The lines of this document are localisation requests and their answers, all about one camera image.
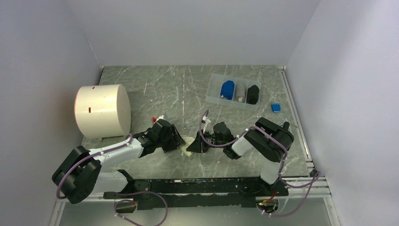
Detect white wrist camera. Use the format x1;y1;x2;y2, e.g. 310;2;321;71
201;116;211;127
151;114;169;125

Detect cream cylindrical container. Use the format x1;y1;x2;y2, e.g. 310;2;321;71
74;84;131;139

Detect cream yellow underwear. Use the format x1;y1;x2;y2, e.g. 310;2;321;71
179;135;195;157

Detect clear plastic divided tray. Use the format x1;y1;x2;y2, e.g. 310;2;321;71
206;73;262;111

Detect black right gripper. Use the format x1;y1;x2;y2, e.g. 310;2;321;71
186;129;225;153

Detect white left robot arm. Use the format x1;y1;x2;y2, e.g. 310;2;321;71
52;119;186;204

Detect small blue block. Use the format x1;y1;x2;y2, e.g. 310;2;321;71
271;104;281;113

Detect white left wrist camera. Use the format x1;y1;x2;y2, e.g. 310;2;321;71
151;114;169;125

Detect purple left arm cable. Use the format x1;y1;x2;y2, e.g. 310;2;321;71
56;133;169;226

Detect black striped rolled underwear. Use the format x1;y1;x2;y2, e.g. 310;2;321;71
246;85;260;105

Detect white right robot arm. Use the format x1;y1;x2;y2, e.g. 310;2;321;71
186;116;294;195

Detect grey rolled underwear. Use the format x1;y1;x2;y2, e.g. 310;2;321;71
235;82;247;103

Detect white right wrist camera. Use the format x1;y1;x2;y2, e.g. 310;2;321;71
201;116;211;127

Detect blue black handheld device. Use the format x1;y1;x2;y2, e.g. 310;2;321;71
281;121;290;130

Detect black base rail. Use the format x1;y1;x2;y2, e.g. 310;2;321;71
103;177;289;210

